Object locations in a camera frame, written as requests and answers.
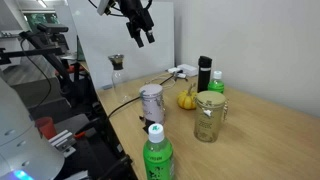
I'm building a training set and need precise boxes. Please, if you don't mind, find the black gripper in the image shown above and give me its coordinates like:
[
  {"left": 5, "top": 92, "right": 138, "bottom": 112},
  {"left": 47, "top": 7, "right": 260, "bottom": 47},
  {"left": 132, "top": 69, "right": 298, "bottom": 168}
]
[{"left": 118, "top": 0, "right": 156, "bottom": 49}]

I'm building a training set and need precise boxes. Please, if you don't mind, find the glass carafe black collar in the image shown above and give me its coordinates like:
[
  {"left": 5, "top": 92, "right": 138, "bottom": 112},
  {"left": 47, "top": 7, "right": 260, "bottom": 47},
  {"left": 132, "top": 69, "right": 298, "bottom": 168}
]
[{"left": 107, "top": 54, "right": 133, "bottom": 104}]

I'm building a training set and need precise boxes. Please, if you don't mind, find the white power adapter box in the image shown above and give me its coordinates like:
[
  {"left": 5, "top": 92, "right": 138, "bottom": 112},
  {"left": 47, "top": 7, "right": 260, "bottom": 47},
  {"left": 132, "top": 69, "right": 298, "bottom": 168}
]
[{"left": 177, "top": 63, "right": 199, "bottom": 77}]

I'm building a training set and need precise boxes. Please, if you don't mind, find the black thermos flask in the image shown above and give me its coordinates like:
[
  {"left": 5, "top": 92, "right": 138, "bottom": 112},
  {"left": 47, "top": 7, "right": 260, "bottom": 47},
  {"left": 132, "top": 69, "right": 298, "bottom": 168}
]
[{"left": 197, "top": 55, "right": 213, "bottom": 94}]

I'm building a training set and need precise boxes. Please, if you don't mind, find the yellow orange striped pumpkin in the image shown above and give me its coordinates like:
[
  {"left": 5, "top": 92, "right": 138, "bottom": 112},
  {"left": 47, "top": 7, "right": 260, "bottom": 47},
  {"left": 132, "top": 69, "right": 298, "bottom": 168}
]
[{"left": 176, "top": 83, "right": 198, "bottom": 111}]

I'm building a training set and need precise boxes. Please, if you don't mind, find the red bar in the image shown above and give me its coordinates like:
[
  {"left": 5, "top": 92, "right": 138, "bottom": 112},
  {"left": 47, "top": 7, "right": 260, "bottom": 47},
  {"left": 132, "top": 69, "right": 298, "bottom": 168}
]
[{"left": 54, "top": 64, "right": 84, "bottom": 76}]

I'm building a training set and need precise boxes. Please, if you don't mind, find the green tea bottle white cap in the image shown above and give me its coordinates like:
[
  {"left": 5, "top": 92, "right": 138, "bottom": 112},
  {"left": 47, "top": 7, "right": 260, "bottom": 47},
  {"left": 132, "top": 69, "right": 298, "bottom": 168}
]
[
  {"left": 142, "top": 123, "right": 175, "bottom": 180},
  {"left": 207, "top": 70, "right": 225, "bottom": 95}
]

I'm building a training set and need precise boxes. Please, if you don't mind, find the glass mason jar mug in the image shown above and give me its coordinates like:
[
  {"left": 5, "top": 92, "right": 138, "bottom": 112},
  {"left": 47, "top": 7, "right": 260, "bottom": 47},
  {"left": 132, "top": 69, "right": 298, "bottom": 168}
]
[{"left": 193, "top": 90, "right": 231, "bottom": 144}]

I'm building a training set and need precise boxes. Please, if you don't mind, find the ceiling light strip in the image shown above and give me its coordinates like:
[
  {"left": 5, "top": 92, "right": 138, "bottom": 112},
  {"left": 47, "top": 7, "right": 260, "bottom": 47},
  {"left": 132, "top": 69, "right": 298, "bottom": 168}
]
[{"left": 35, "top": 0, "right": 48, "bottom": 9}]

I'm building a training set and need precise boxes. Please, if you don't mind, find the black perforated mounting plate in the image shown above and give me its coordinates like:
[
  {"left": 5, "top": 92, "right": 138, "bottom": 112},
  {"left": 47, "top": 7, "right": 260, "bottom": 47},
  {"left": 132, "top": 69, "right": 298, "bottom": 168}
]
[{"left": 54, "top": 131, "right": 139, "bottom": 180}]

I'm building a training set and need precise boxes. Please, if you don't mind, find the red cup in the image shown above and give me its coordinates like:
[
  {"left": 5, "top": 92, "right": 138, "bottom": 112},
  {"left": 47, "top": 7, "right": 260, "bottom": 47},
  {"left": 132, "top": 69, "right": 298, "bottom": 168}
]
[{"left": 34, "top": 116, "right": 58, "bottom": 140}]

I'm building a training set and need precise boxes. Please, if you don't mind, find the white cable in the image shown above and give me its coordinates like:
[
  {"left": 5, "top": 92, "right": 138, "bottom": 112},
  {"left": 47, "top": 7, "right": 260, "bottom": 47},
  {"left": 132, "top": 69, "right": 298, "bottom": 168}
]
[{"left": 144, "top": 73, "right": 178, "bottom": 90}]

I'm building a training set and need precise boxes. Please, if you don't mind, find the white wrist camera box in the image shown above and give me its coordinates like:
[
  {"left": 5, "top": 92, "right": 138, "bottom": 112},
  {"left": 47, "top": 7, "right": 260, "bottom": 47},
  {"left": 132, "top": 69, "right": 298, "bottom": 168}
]
[{"left": 96, "top": 0, "right": 112, "bottom": 17}]

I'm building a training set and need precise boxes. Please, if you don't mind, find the black cable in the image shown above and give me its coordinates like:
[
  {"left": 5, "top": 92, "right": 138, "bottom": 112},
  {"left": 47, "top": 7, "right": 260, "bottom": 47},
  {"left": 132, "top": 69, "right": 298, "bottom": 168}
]
[{"left": 107, "top": 74, "right": 176, "bottom": 120}]

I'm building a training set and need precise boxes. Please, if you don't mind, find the black camera bar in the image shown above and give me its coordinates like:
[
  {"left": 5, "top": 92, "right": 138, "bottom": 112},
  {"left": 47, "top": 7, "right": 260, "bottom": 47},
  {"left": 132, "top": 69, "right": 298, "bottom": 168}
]
[{"left": 36, "top": 23, "right": 69, "bottom": 34}]

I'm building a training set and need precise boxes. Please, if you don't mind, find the black camera stand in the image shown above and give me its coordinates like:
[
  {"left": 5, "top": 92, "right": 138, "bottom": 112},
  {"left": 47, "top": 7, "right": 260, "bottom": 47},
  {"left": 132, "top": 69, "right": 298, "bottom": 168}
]
[{"left": 0, "top": 29, "right": 78, "bottom": 98}]

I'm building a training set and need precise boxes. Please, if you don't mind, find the red handled tool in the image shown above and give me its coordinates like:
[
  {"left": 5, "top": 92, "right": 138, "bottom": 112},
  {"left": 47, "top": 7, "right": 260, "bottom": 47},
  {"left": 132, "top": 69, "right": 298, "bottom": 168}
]
[{"left": 73, "top": 131, "right": 88, "bottom": 140}]

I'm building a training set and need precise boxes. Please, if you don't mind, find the aluminium bracket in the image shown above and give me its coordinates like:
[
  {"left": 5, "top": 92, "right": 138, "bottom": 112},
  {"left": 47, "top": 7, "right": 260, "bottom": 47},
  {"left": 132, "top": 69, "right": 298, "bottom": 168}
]
[{"left": 49, "top": 129, "right": 78, "bottom": 158}]

